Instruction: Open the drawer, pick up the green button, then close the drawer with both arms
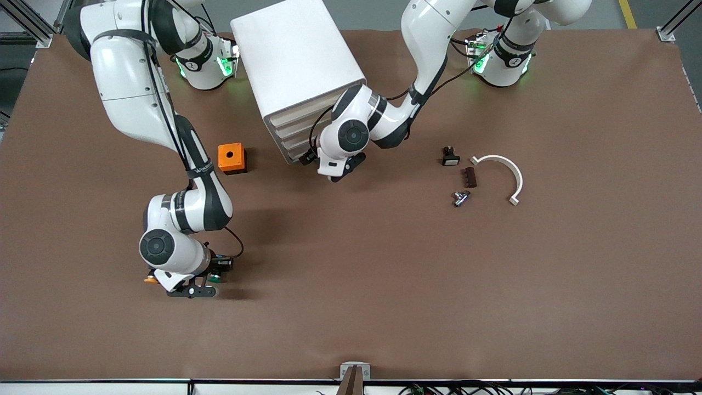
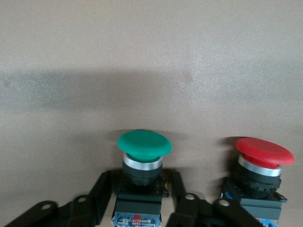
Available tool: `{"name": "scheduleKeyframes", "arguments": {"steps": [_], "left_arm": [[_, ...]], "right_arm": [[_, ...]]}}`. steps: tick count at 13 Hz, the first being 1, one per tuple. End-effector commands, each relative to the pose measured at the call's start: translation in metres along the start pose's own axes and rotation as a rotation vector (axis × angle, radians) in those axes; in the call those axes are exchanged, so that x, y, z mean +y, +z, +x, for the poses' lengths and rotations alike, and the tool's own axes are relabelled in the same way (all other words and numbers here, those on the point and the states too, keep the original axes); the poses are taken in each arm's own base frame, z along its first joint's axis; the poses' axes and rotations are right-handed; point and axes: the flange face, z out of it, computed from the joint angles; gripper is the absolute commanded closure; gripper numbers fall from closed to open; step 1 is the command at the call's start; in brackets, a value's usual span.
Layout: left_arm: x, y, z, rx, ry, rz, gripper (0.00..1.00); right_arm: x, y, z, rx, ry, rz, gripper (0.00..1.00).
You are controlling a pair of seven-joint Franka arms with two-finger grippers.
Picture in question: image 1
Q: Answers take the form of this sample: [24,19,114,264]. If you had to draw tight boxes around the black cable bundle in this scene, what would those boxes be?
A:
[398,380,702,395]

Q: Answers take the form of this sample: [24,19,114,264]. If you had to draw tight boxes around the black arm base cable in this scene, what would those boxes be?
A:
[447,33,475,58]

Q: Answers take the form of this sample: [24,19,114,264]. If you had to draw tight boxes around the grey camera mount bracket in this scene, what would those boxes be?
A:
[339,361,372,395]

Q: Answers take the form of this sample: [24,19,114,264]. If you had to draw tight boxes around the aluminium frame post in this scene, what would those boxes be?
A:
[657,0,702,43]
[0,0,75,49]

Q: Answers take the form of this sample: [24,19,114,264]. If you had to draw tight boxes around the white table edge rail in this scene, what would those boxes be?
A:
[0,379,702,395]

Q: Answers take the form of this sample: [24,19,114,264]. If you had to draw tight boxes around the orange button enclosure box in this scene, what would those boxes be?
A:
[218,143,248,176]

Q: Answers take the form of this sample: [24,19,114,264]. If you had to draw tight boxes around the white semicircular clamp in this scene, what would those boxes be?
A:
[470,155,524,207]

